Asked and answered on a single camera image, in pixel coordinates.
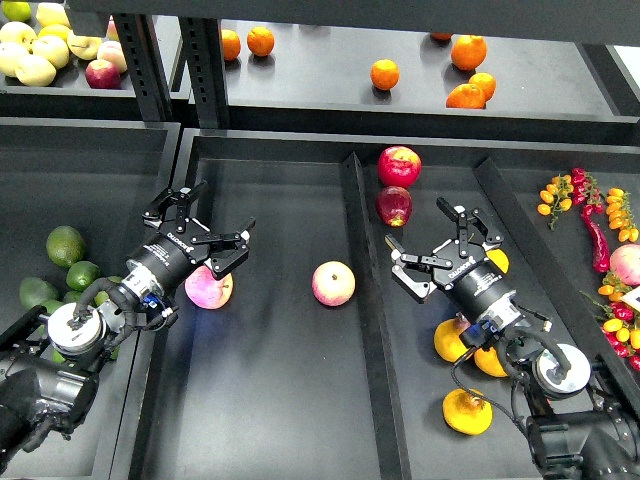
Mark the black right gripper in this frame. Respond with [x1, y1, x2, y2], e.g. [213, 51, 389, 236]
[385, 197, 523, 340]

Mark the red apple on shelf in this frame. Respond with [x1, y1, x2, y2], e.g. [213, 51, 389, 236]
[85, 59, 121, 90]

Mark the orange partly hidden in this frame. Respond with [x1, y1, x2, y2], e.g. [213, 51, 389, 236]
[430, 32, 453, 41]

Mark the mixed cherry tomato bunch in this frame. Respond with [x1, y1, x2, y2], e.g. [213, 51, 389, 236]
[581, 270, 639, 372]

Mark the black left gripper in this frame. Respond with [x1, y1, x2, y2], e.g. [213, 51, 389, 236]
[122, 181, 256, 304]

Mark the pink apple right edge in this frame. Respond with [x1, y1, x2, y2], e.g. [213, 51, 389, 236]
[610, 244, 640, 286]

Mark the orange cherry tomato bunch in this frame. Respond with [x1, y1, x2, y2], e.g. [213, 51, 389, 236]
[537, 174, 574, 231]

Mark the bright red apple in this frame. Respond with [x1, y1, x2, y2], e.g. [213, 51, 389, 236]
[377, 146, 422, 189]

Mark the orange shelf front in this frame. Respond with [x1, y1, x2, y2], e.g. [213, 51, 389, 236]
[446, 83, 486, 109]

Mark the dark red apple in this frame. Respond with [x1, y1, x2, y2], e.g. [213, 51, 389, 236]
[375, 186, 413, 227]

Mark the yellow pear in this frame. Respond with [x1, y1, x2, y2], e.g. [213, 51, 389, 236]
[486, 248, 510, 273]
[442, 388, 493, 436]
[433, 316, 471, 363]
[474, 347, 508, 378]

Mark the red chili pepper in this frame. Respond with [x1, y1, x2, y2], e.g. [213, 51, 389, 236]
[581, 205, 610, 273]

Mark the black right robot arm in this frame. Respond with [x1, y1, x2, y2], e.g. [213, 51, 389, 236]
[385, 198, 639, 479]

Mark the green avocado lower right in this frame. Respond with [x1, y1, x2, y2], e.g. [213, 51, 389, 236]
[93, 291, 109, 307]

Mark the green avocado top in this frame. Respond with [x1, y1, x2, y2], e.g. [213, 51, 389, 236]
[46, 225, 86, 268]

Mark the black shelf post left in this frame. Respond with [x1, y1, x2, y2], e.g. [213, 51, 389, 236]
[113, 13, 172, 122]

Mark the small orange on shelf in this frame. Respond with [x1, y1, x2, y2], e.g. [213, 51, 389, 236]
[469, 72, 497, 102]

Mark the black shelf post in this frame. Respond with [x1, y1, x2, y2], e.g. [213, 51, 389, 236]
[179, 17, 231, 129]
[113, 13, 172, 122]

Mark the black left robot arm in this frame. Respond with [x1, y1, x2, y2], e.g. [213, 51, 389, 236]
[1, 183, 255, 465]

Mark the pink apple centre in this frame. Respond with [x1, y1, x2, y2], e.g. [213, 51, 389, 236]
[312, 261, 355, 307]

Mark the pink apple left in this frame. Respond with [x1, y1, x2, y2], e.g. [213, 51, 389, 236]
[184, 266, 234, 310]

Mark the pink apple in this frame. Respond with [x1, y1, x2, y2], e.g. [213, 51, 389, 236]
[312, 261, 355, 307]
[184, 266, 234, 310]

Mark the orange on shelf left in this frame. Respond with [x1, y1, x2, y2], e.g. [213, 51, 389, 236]
[221, 29, 242, 62]

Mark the yellow cherry tomato bunch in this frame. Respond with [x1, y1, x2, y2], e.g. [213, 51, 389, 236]
[605, 187, 639, 243]

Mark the pale yellow apple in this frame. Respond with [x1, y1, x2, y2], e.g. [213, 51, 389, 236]
[15, 54, 57, 87]

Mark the red cherry tomato bunch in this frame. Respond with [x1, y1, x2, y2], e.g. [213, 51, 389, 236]
[571, 167, 605, 216]

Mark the yellow pear top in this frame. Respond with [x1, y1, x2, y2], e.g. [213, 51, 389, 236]
[486, 248, 510, 273]

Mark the dark green avocado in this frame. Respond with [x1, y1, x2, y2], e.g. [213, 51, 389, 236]
[19, 277, 59, 310]
[40, 299, 64, 314]

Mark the orange shelf centre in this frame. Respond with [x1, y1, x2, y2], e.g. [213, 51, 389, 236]
[370, 59, 400, 91]

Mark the green avocado middle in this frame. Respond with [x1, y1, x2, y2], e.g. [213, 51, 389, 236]
[62, 290, 82, 304]

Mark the large orange on shelf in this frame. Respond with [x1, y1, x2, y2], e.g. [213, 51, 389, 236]
[450, 35, 488, 71]

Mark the orange shelf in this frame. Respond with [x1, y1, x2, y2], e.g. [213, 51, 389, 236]
[370, 59, 400, 91]
[446, 83, 486, 109]

